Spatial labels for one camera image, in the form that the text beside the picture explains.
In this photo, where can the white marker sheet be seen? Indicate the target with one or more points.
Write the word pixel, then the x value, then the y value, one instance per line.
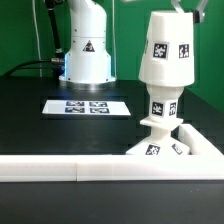
pixel 104 108

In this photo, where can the white lamp base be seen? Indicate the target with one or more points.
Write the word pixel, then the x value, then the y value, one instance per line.
pixel 160 142

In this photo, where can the white lamp shade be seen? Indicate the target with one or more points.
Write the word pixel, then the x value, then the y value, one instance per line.
pixel 168 58

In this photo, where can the white lamp bulb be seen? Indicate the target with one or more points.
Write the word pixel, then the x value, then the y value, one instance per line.
pixel 163 102

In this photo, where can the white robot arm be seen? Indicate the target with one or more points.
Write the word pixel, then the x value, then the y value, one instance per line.
pixel 87 63

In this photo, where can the white L-shaped fence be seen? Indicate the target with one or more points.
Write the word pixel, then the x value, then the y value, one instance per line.
pixel 205 162

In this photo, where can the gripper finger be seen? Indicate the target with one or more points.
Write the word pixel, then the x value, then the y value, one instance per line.
pixel 198 13
pixel 176 5

